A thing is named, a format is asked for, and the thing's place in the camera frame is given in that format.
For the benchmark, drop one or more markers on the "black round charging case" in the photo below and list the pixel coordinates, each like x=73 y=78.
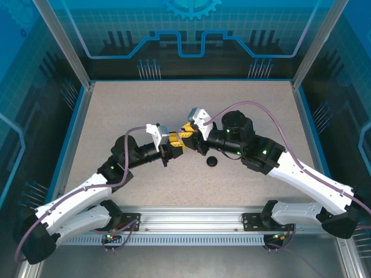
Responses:
x=212 y=161

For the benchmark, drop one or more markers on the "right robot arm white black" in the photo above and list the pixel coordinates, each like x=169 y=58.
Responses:
x=304 y=179

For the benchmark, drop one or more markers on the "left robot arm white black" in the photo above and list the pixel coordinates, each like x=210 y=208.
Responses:
x=72 y=197

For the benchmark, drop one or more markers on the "small connector with lights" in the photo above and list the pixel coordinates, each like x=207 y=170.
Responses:
x=278 y=237
x=110 y=237

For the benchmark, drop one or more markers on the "metal shelf panel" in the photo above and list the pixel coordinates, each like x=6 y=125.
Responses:
x=188 y=263

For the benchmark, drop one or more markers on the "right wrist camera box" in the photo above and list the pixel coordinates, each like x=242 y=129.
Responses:
x=200 y=118

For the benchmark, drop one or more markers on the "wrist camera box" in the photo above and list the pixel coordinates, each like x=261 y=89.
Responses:
x=158 y=136
x=200 y=118

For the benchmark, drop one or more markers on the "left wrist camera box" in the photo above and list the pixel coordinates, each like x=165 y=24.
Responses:
x=158 y=136

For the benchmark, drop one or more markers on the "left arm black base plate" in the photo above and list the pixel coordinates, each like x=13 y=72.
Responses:
x=131 y=221

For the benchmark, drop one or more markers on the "aluminium table side rail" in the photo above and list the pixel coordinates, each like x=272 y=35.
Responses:
x=76 y=127
x=310 y=139

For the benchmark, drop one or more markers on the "aluminium mounting rail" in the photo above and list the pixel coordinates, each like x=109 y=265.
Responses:
x=188 y=220

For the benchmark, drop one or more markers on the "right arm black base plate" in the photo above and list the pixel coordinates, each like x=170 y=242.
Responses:
x=250 y=221

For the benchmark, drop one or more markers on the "aluminium frame post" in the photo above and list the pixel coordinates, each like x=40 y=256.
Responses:
x=66 y=49
x=319 y=43

